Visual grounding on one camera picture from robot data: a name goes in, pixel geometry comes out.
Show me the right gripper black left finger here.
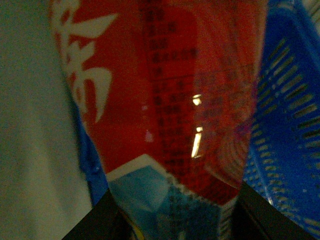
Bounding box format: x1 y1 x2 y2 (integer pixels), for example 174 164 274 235
63 190 130 240

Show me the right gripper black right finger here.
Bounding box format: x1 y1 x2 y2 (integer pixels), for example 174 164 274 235
232 182 314 240

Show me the red label iced tea bottle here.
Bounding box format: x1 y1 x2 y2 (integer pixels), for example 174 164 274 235
49 0 268 240

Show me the blue plastic basket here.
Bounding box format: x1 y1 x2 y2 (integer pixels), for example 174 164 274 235
77 0 320 238

